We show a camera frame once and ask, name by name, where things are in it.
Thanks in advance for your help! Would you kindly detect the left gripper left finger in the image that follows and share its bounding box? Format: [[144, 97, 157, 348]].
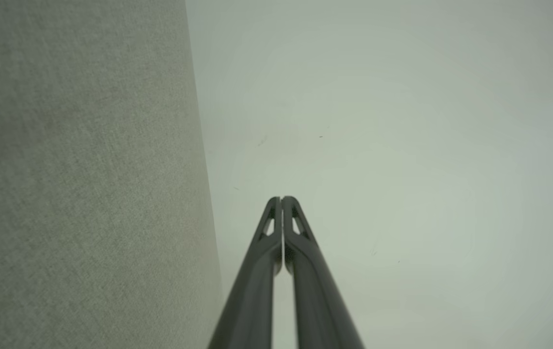
[[207, 196, 284, 349]]

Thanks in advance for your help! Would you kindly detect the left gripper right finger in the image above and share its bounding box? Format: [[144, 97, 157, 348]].
[[283, 195, 366, 349]]

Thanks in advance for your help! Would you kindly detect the grey fabric panel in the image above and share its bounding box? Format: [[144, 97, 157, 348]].
[[0, 0, 224, 349]]

